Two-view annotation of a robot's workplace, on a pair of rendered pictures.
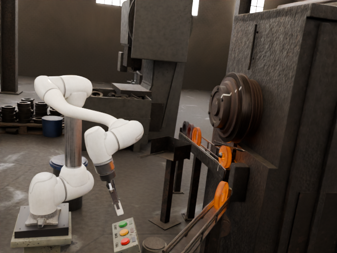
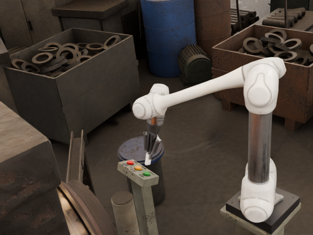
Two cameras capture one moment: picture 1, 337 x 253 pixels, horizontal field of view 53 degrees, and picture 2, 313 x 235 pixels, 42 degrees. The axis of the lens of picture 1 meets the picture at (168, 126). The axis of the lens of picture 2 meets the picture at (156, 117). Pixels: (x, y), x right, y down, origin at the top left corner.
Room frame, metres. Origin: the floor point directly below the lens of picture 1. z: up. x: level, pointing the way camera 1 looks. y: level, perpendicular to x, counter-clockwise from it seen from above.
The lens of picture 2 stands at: (3.19, -0.47, 1.99)
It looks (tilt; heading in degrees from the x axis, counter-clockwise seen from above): 30 degrees down; 156
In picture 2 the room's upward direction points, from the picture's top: 7 degrees counter-clockwise
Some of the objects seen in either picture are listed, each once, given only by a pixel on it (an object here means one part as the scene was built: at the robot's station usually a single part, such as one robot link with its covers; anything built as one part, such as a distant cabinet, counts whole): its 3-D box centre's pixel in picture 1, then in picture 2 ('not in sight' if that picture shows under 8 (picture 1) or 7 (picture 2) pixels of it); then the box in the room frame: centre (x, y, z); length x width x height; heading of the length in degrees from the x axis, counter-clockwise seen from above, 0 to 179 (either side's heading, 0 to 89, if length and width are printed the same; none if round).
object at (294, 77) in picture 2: not in sight; (276, 72); (0.55, 1.95, 0.33); 0.93 x 0.73 x 0.66; 20
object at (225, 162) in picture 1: (224, 156); not in sight; (2.27, -0.41, 0.77); 0.16 x 0.03 x 0.16; 15
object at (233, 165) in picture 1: (237, 181); not in sight; (2.04, -0.48, 0.68); 0.11 x 0.08 x 0.24; 103
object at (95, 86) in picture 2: not in sight; (72, 84); (-0.41, 0.30, 0.39); 1.03 x 0.83 x 0.77; 118
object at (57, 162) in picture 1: (68, 182); not in sight; (2.78, 0.83, 0.22); 0.32 x 0.32 x 0.43
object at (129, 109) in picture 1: (109, 116); not in sight; (4.80, 0.87, 0.39); 1.03 x 0.83 x 0.79; 107
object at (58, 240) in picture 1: (43, 228); (260, 209); (1.84, 0.69, 0.33); 0.32 x 0.32 x 0.04; 18
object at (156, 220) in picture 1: (167, 181); not in sight; (2.69, -0.04, 0.36); 0.26 x 0.20 x 0.72; 48
